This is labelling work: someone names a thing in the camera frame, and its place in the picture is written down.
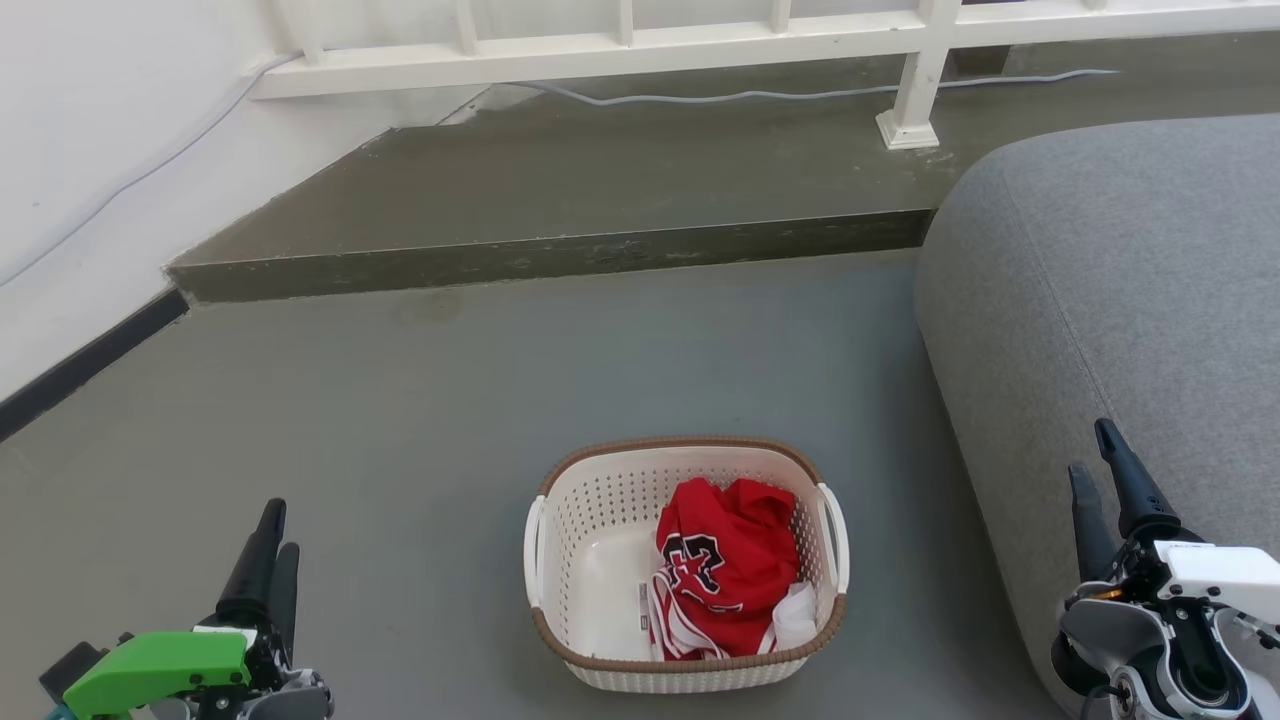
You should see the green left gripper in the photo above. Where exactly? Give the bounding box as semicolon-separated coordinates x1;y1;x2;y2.
40;498;334;720

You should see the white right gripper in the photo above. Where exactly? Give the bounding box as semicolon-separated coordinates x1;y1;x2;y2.
1050;418;1280;720

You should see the white plastic laundry basket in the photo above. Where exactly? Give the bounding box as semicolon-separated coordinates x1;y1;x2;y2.
523;435;851;694

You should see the grey fabric sofa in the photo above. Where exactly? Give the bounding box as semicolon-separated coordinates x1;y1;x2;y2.
913;113;1280;720

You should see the black baseboard strip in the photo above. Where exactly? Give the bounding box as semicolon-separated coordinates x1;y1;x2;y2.
0;288;191;443

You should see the white garment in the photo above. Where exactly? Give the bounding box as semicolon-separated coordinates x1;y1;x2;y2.
768;582;820;653

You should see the red basketball jersey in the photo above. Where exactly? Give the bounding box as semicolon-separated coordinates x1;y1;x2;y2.
648;477;803;662

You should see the raised grey concrete step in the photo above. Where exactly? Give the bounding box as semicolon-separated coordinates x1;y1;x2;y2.
165;30;1280;306

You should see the white wooden railing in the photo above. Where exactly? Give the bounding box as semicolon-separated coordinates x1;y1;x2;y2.
248;0;1280;152

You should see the thin grey cable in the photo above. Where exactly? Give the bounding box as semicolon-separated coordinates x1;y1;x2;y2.
0;52;1121;289

